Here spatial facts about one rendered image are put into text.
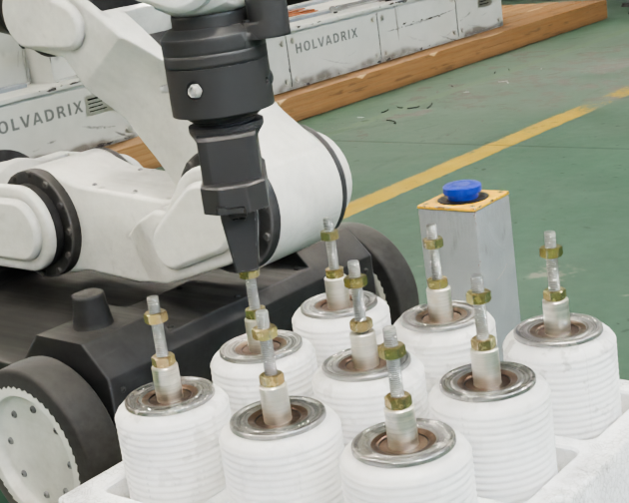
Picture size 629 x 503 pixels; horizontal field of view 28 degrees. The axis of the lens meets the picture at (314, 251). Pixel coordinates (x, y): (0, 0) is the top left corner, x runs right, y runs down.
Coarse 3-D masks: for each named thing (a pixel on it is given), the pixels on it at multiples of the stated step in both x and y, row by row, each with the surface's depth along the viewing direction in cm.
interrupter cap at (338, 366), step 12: (348, 348) 109; (324, 360) 107; (336, 360) 107; (348, 360) 107; (384, 360) 106; (408, 360) 104; (324, 372) 104; (336, 372) 104; (348, 372) 103; (360, 372) 103; (372, 372) 103; (384, 372) 102
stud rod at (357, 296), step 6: (348, 264) 103; (354, 264) 103; (348, 270) 103; (354, 270) 103; (354, 276) 103; (354, 288) 103; (360, 288) 104; (354, 294) 103; (360, 294) 104; (354, 300) 104; (360, 300) 104; (354, 306) 104; (360, 306) 104; (354, 312) 104; (360, 312) 104; (360, 318) 104
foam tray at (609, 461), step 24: (624, 384) 112; (624, 408) 111; (624, 432) 103; (576, 456) 100; (600, 456) 99; (624, 456) 101; (96, 480) 108; (120, 480) 107; (552, 480) 96; (576, 480) 96; (600, 480) 98; (624, 480) 101
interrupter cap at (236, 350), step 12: (240, 336) 116; (276, 336) 115; (288, 336) 114; (300, 336) 113; (228, 348) 113; (240, 348) 113; (276, 348) 112; (288, 348) 111; (228, 360) 111; (240, 360) 110; (252, 360) 109
